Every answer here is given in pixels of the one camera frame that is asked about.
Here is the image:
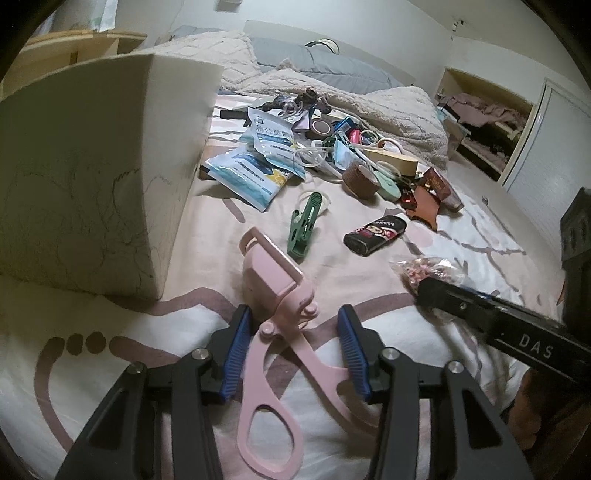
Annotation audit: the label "light blue face mask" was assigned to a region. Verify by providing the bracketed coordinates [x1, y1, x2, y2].
[332, 138, 365, 171]

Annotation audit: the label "cardboard box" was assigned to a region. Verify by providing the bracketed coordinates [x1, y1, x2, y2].
[436, 104, 472, 155]

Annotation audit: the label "white louvered door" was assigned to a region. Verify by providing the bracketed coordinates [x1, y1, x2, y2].
[501, 78, 591, 208]

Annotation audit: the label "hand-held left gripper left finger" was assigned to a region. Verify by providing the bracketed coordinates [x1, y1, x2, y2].
[54, 305, 254, 480]

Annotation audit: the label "person's right hand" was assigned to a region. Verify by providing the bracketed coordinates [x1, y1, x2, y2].
[508, 369, 587, 455]

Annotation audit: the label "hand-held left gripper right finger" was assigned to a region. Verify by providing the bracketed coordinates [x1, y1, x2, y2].
[337, 305, 527, 480]

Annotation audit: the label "black cartoon lighter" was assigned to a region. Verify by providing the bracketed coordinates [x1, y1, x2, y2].
[343, 215, 408, 256]

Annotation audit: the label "red gold box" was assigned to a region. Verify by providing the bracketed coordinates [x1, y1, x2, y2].
[422, 167, 465, 213]

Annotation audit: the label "grey pillows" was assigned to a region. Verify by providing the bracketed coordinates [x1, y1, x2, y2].
[166, 25, 407, 88]

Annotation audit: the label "grey headboard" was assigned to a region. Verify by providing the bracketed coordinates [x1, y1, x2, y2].
[242, 19, 416, 86]

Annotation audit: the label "pink eyelash curler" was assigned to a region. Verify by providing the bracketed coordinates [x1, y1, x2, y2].
[235, 226, 384, 478]

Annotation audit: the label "large brown tape roll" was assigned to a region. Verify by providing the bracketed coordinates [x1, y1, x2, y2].
[342, 161, 380, 200]

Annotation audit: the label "mint green round case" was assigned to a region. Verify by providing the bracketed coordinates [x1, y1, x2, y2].
[372, 167, 402, 200]

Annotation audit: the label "beige fluffy blanket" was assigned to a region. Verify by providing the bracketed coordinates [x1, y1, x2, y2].
[152, 30, 451, 169]

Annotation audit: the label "closet niche with clothes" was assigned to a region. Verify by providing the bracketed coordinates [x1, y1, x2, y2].
[436, 67, 536, 181]

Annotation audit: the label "brown leather piece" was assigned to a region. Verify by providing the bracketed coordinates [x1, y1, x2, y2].
[406, 187, 440, 232]

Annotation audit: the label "green clothes peg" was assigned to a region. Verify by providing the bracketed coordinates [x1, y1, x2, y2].
[286, 193, 324, 259]

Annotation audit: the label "white cord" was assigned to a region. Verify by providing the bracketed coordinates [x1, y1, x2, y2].
[293, 138, 345, 178]

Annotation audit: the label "white thin ring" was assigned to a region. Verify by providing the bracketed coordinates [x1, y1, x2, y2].
[298, 191, 333, 213]

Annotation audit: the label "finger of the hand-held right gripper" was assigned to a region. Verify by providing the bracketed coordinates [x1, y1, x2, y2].
[416, 276, 591, 370]

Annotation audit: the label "white shoe box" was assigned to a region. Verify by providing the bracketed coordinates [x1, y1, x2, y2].
[0, 52, 225, 301]

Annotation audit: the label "wooden bedside shelf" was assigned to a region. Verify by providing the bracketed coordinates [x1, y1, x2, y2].
[9, 30, 148, 84]

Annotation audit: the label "blue white medicine packet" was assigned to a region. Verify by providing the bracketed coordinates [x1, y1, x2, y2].
[201, 148, 294, 213]
[242, 107, 308, 181]

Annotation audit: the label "white tote bag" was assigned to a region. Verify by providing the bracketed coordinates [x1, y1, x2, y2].
[88, 0, 116, 31]

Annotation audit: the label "clear bag of beads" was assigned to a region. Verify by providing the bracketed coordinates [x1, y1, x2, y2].
[390, 257, 467, 296]

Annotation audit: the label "dark lace scrunchie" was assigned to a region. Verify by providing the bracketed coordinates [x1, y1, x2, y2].
[270, 88, 333, 114]

